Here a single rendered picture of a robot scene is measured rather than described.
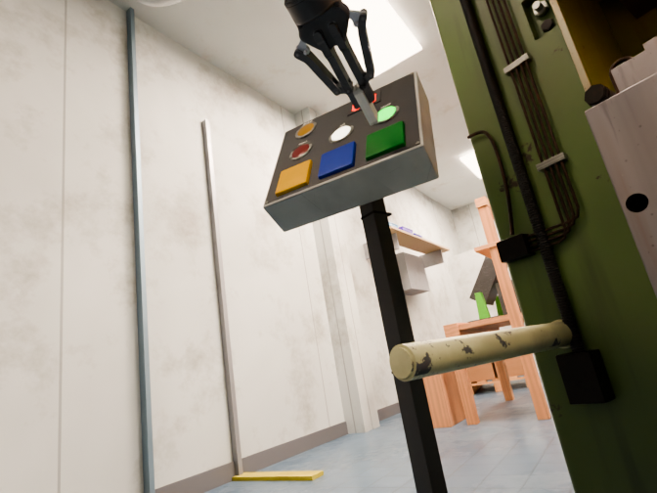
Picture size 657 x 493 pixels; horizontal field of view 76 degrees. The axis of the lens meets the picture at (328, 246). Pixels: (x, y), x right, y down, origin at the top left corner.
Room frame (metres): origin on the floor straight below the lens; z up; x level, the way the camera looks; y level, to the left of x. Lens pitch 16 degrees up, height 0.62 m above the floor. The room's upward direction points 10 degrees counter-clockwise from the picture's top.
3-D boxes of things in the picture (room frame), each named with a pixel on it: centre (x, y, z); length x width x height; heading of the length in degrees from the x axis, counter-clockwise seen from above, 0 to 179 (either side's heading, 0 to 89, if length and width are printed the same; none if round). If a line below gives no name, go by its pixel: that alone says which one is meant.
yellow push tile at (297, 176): (0.78, 0.04, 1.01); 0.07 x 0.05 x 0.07; 64
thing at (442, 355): (0.68, -0.23, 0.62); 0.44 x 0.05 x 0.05; 129
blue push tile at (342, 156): (0.74, -0.05, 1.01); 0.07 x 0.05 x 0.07; 64
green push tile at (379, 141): (0.70, -0.14, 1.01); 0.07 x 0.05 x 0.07; 64
